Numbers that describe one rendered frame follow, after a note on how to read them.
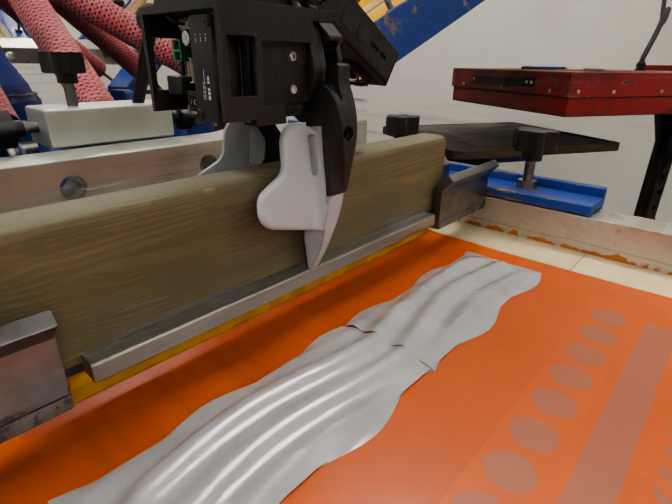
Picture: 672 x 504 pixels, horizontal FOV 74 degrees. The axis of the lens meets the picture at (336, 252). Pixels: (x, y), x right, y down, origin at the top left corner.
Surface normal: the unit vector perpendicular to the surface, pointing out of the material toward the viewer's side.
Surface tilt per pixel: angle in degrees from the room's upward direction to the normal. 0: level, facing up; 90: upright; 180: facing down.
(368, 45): 92
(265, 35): 90
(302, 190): 82
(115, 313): 90
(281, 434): 33
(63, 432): 0
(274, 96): 90
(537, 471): 0
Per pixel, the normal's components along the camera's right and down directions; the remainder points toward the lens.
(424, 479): 0.01, -0.92
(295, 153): 0.73, 0.14
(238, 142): 0.69, 0.41
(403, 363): 0.44, -0.61
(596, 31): -0.67, 0.29
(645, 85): 0.30, 0.40
